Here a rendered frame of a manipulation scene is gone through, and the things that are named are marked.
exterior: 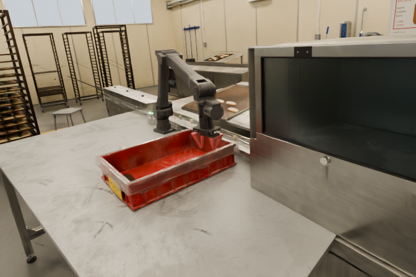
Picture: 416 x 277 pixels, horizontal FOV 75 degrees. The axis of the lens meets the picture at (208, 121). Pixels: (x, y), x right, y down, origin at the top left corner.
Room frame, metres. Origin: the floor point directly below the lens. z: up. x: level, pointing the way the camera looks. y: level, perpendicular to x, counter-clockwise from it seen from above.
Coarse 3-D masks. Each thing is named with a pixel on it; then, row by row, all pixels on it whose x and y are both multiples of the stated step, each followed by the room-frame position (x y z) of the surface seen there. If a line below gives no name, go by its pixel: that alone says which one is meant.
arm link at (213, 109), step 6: (198, 96) 1.02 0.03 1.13; (210, 96) 1.05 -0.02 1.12; (210, 102) 0.97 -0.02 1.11; (216, 102) 0.97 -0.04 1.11; (204, 108) 0.99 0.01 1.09; (210, 108) 0.96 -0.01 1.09; (216, 108) 0.96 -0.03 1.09; (222, 108) 0.97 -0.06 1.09; (204, 114) 1.00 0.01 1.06; (210, 114) 0.95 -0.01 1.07; (216, 114) 0.96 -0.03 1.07; (222, 114) 0.97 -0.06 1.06; (216, 120) 0.96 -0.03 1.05
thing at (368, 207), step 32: (256, 64) 0.82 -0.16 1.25; (256, 96) 0.82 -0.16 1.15; (256, 128) 0.82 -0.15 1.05; (256, 160) 0.83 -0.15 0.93; (288, 160) 0.72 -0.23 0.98; (352, 160) 0.57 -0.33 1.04; (288, 192) 0.71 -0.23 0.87; (320, 192) 0.63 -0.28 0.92; (352, 192) 0.56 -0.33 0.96; (384, 192) 0.50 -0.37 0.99; (320, 224) 0.62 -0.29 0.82; (352, 224) 0.55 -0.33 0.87; (384, 224) 0.50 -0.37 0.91; (384, 256) 0.49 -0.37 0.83
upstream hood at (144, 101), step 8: (104, 88) 2.97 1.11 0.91; (112, 88) 2.89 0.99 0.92; (120, 88) 2.84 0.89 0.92; (128, 88) 2.80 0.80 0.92; (120, 96) 2.52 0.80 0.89; (128, 96) 2.32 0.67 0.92; (136, 96) 2.29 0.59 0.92; (144, 96) 2.26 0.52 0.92; (152, 96) 2.23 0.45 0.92; (136, 104) 2.17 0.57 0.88; (144, 104) 2.01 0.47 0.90; (152, 104) 2.00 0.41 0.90
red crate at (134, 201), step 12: (168, 156) 1.17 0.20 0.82; (180, 156) 1.16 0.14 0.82; (192, 156) 1.15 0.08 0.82; (228, 156) 1.02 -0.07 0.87; (132, 168) 1.07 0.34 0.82; (144, 168) 1.06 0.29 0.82; (156, 168) 1.06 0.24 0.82; (204, 168) 0.94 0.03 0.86; (216, 168) 0.97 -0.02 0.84; (180, 180) 0.87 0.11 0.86; (192, 180) 0.90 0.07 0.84; (156, 192) 0.81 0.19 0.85; (168, 192) 0.83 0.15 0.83; (132, 204) 0.77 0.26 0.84; (144, 204) 0.78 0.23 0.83
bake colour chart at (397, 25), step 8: (392, 0) 1.45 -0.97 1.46; (400, 0) 1.42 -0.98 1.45; (408, 0) 1.39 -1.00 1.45; (392, 8) 1.44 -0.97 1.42; (400, 8) 1.41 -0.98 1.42; (408, 8) 1.38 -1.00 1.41; (392, 16) 1.44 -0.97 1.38; (400, 16) 1.41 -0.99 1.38; (408, 16) 1.38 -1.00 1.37; (392, 24) 1.43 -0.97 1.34; (400, 24) 1.41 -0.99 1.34; (408, 24) 1.37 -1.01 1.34; (392, 32) 1.43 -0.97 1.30; (400, 32) 1.40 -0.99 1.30; (408, 32) 1.37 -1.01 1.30
